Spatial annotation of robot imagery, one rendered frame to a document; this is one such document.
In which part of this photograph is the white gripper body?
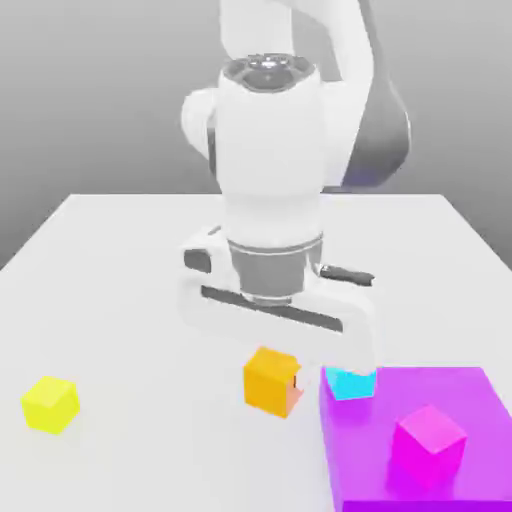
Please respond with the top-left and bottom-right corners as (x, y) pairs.
(176, 274), (380, 371)

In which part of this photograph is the small orange cube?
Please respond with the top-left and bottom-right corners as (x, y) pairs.
(242, 346), (302, 420)

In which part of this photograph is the small yellow cube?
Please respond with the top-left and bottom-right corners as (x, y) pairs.
(20, 374), (81, 436)

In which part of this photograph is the small magenta cube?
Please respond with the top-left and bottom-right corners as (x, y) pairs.
(388, 403), (468, 496)

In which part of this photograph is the small cyan cube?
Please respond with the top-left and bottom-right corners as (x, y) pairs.
(324, 366), (378, 402)

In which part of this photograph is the large purple box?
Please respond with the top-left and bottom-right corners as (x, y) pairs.
(318, 365), (512, 512)

